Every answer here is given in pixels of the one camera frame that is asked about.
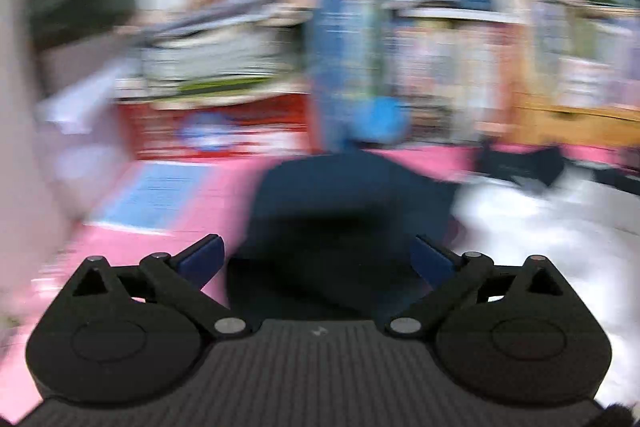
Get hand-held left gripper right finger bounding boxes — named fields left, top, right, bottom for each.
left=384, top=234, right=576, bottom=340

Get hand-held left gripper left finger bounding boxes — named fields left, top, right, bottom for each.
left=65, top=233, right=252, bottom=340

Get navy and white jacket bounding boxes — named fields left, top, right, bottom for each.
left=225, top=151, right=640, bottom=403

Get wooden drawer organizer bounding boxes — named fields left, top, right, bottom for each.
left=510, top=92, right=640, bottom=148

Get light blue booklet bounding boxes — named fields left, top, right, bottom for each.
left=82, top=161, right=211, bottom=235

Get row of short colourful books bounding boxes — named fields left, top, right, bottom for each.
left=385, top=14, right=516, bottom=142

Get row of green-spined books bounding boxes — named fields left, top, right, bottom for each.
left=530, top=0, right=640, bottom=108

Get red plastic crate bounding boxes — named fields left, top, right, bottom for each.
left=117, top=94, right=313, bottom=160

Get loose white papers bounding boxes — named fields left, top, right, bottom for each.
left=35, top=62, right=126, bottom=132

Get stack of workbooks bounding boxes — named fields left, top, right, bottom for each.
left=115, top=0, right=301, bottom=102

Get row of tall thin books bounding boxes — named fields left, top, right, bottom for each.
left=307, top=0, right=381, bottom=152

